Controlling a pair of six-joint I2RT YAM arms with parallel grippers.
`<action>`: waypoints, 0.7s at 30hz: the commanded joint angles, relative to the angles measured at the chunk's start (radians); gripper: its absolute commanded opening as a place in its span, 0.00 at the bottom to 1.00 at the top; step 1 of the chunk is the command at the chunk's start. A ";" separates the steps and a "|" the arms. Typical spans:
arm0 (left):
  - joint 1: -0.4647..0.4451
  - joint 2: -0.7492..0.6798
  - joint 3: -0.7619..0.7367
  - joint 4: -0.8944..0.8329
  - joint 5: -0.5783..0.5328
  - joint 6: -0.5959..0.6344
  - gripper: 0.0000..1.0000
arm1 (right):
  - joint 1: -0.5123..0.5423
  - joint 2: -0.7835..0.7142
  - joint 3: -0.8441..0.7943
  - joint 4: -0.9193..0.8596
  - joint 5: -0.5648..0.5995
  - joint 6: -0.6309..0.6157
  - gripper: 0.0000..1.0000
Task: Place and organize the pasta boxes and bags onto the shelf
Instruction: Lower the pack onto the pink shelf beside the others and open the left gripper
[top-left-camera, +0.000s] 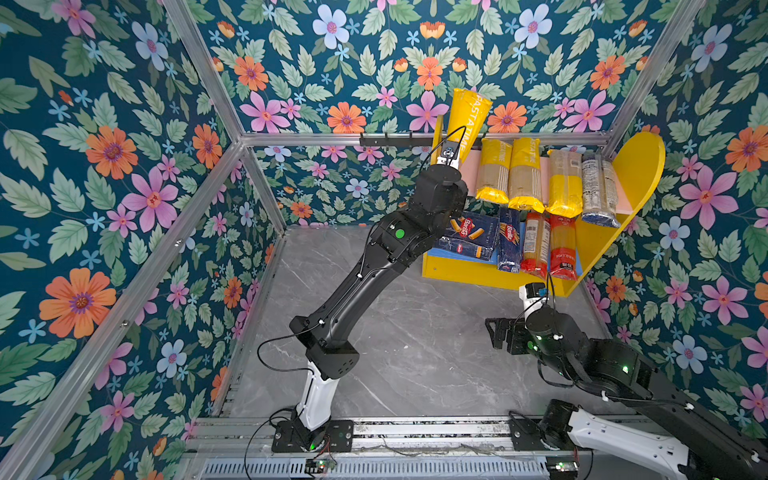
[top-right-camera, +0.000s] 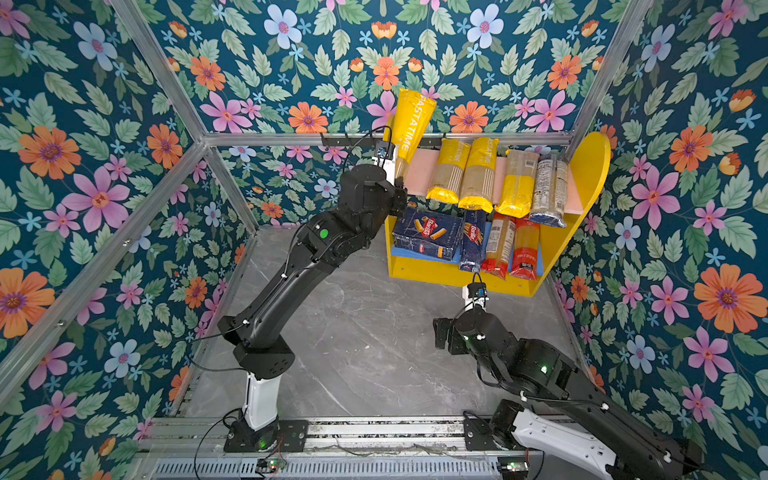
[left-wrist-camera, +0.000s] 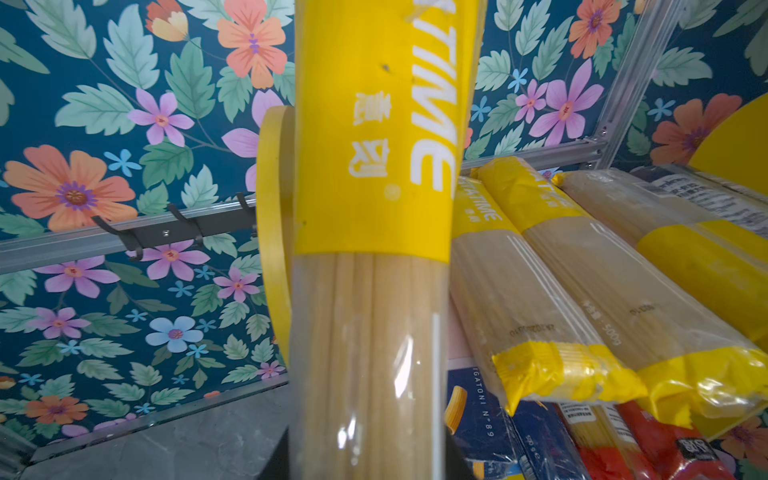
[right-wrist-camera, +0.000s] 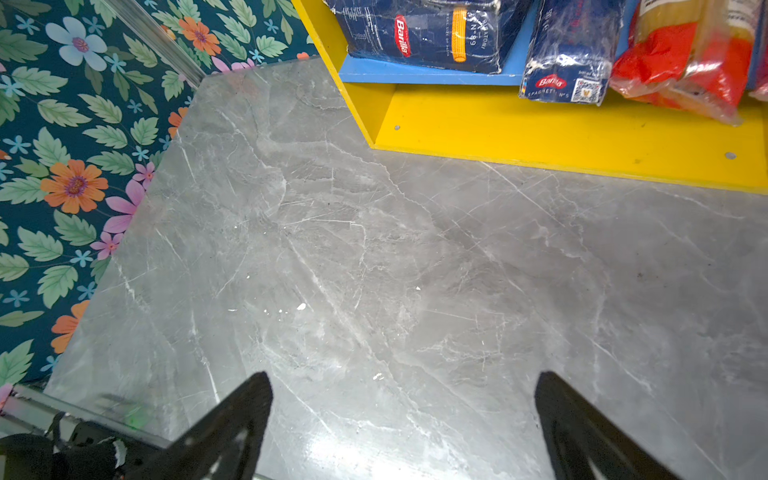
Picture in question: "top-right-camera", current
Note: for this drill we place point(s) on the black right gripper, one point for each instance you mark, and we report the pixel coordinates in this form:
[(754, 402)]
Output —
[(454, 335)]

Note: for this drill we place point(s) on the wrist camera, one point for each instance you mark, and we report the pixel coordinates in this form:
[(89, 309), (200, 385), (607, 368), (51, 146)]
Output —
[(475, 296), (385, 154)]

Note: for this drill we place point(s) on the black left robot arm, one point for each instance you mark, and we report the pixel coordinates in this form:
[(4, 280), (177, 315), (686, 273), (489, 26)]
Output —
[(318, 248)]

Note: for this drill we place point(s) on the black wall hook rail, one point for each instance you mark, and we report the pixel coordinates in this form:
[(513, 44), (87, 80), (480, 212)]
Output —
[(429, 140)]

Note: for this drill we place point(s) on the yellow Pastatime spaghetti bag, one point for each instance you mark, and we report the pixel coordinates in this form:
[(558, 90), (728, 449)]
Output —
[(449, 171)]

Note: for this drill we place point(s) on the yellow pink blue shelf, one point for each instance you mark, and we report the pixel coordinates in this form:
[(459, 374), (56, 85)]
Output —
[(589, 167)]

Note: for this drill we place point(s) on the aluminium frame post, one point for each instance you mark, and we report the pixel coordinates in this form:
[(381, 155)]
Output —
[(140, 32)]

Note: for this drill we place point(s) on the yellow-ended clear spaghetti bag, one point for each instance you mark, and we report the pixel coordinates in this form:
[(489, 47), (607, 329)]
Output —
[(518, 184)]

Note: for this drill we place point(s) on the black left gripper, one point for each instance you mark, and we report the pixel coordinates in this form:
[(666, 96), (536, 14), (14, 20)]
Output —
[(401, 194)]

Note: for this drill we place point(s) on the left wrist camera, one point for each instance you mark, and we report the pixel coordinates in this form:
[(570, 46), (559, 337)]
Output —
[(385, 154)]

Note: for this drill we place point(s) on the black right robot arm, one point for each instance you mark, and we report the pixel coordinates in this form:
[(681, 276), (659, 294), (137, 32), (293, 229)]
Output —
[(557, 409)]

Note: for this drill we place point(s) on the red spaghetti bag white label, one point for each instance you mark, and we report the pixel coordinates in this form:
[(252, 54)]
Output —
[(500, 246)]

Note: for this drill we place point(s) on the blue Ankara spaghetti bag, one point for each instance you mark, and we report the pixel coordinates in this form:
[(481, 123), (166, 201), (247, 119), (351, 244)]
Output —
[(550, 193)]

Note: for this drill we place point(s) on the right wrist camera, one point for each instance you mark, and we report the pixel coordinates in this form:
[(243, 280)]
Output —
[(475, 296)]

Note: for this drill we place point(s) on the blue Barilla rigatoni box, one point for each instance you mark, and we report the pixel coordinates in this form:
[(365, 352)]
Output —
[(428, 233)]

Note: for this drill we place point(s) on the blue Barilla spaghetti box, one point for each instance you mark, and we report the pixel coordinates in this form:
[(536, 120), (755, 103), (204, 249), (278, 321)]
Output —
[(473, 241)]

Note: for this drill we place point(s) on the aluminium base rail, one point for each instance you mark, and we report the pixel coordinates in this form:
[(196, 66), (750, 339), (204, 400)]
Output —
[(416, 447)]

